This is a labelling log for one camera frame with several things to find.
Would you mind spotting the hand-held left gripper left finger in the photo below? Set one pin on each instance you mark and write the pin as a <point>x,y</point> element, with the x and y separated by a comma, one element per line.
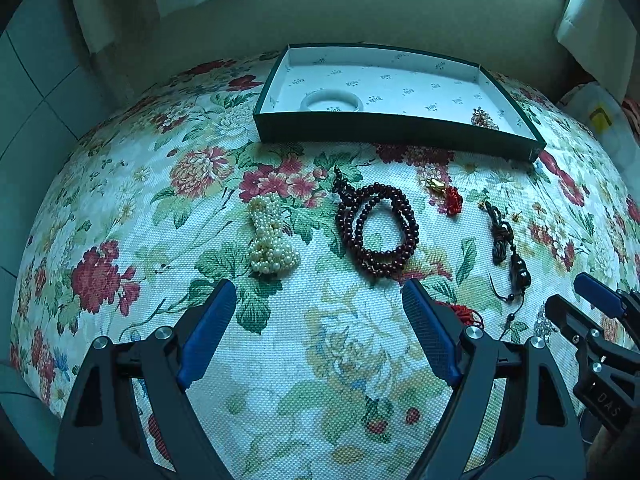
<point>210,330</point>

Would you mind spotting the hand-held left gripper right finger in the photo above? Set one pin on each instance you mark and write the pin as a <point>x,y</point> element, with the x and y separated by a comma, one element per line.
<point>430,325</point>

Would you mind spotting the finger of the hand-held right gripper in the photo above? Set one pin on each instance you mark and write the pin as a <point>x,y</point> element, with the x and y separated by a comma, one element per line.
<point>600,390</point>
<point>597,292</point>

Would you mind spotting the large gold red knot pendant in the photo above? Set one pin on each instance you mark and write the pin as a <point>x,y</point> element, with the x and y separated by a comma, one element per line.
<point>465,315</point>

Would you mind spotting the small gold red knot pendant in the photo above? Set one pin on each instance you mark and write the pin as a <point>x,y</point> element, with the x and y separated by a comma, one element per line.
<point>450,197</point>

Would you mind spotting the green cardboard box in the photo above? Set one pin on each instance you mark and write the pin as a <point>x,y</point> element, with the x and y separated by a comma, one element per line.
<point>400,85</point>

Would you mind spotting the floral tablecloth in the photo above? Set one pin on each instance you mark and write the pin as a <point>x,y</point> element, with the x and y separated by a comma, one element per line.
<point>300,340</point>

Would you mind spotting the white plastic bag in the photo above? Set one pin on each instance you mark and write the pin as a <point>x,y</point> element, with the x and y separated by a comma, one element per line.
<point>585,105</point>

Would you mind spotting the gold brooch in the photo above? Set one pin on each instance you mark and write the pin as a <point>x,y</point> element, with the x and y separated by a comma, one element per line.
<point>482,117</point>

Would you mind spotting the white jade bangle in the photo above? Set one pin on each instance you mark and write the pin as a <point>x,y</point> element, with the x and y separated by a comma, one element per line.
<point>307,102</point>

